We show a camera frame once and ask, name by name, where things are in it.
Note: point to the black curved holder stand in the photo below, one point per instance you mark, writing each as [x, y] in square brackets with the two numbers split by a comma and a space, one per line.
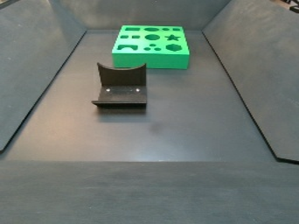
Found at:
[122, 86]

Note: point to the green shape sorter block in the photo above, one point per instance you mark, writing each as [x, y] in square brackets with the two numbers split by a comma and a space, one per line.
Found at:
[155, 45]

